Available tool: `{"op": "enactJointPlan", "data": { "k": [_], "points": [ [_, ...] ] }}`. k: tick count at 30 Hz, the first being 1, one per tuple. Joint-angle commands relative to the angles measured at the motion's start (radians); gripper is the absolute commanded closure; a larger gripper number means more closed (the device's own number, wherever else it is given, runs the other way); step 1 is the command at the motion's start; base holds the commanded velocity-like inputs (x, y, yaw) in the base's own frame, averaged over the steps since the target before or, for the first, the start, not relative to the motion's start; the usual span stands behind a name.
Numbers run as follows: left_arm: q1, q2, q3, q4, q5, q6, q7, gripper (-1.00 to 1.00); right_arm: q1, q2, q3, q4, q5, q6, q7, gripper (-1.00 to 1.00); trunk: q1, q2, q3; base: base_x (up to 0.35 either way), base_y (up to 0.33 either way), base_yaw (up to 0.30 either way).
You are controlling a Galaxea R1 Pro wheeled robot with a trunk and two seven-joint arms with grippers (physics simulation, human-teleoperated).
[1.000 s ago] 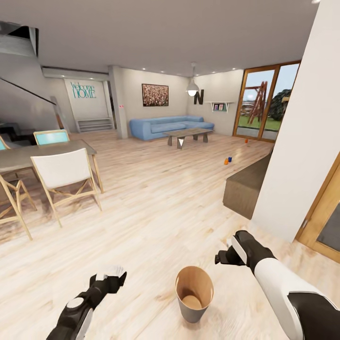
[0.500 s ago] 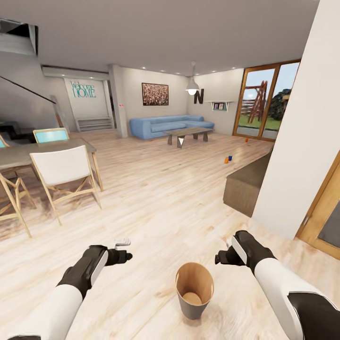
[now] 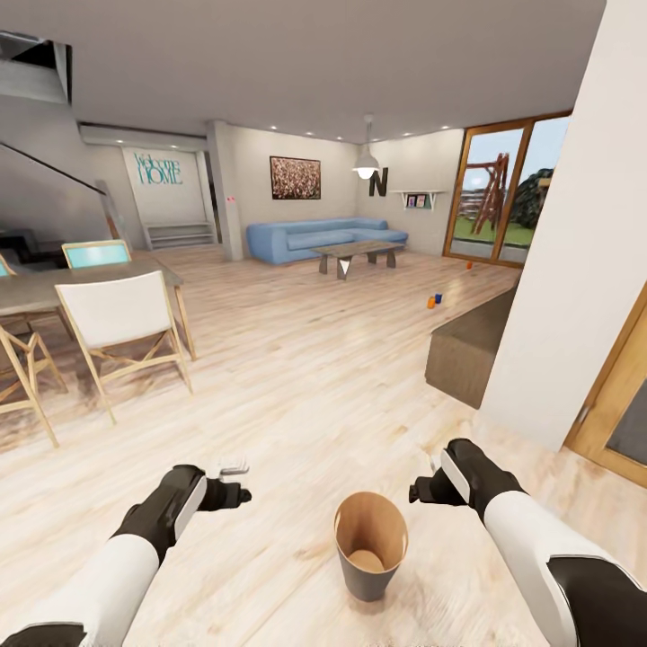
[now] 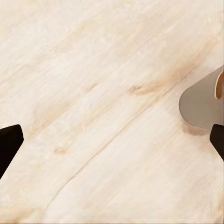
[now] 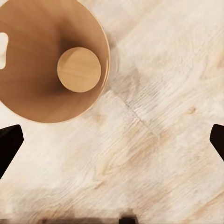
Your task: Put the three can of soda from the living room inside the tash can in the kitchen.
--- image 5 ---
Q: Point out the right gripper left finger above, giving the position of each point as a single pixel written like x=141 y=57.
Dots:
x=11 y=139

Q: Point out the trash can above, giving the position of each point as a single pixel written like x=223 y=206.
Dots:
x=57 y=59

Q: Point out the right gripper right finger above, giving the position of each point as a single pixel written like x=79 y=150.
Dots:
x=217 y=139

